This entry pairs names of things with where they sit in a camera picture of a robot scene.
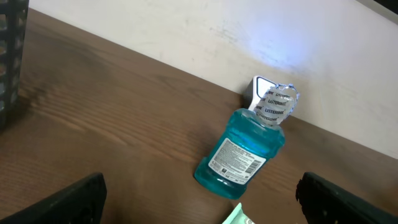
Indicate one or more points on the grey plastic basket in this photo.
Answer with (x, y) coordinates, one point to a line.
(13, 25)

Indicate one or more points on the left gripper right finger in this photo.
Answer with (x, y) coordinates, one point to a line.
(325, 202)

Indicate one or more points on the light blue wipes pack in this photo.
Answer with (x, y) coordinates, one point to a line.
(237, 216)

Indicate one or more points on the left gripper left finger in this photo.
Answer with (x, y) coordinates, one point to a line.
(80, 203)

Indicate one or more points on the teal mouthwash bottle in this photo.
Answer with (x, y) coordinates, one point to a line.
(250, 139)

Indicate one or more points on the white barcode scanner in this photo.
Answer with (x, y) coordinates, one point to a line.
(255, 91)

